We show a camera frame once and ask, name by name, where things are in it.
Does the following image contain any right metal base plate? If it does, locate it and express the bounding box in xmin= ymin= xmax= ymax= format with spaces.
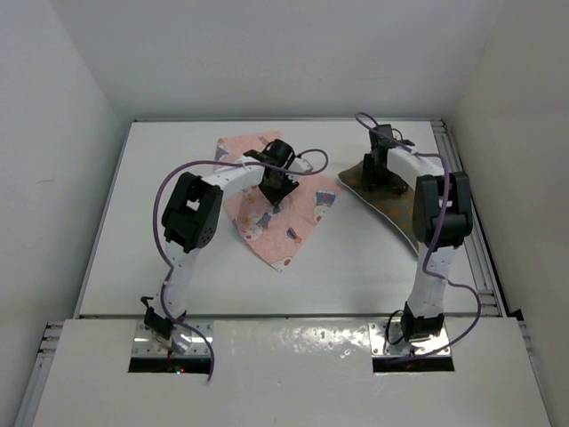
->
xmin=369 ymin=320 xmax=453 ymax=358

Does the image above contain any left aluminium frame rail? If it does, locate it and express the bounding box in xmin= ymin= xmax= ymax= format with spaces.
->
xmin=14 ymin=322 xmax=63 ymax=427

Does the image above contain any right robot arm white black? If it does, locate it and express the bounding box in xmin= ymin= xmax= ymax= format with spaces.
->
xmin=362 ymin=125 xmax=473 ymax=342

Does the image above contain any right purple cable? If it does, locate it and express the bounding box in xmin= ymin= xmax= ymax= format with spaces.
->
xmin=353 ymin=110 xmax=484 ymax=358

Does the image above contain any aluminium frame rail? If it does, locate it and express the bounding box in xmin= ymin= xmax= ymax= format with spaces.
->
xmin=14 ymin=322 xmax=63 ymax=427
xmin=431 ymin=119 xmax=507 ymax=316

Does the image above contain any white front cover panel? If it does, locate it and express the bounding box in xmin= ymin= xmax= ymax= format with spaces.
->
xmin=34 ymin=318 xmax=549 ymax=426

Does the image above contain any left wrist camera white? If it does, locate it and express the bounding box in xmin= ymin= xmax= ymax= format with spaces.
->
xmin=290 ymin=157 xmax=314 ymax=173

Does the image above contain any right aluminium frame rail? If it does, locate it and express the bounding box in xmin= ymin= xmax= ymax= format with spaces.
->
xmin=431 ymin=119 xmax=507 ymax=316

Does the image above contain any grey orange patterned pillow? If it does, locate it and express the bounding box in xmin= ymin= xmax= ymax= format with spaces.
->
xmin=338 ymin=162 xmax=419 ymax=255

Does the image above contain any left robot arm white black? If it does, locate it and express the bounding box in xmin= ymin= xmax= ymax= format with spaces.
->
xmin=141 ymin=139 xmax=316 ymax=353

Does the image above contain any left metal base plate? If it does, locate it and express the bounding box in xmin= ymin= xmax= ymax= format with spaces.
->
xmin=131 ymin=321 xmax=212 ymax=359

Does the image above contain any metal base plate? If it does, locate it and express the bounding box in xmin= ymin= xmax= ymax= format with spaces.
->
xmin=369 ymin=320 xmax=453 ymax=358
xmin=131 ymin=321 xmax=212 ymax=359

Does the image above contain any pink cartoon print pillowcase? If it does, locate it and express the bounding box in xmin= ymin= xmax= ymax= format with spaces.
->
xmin=212 ymin=130 xmax=344 ymax=274

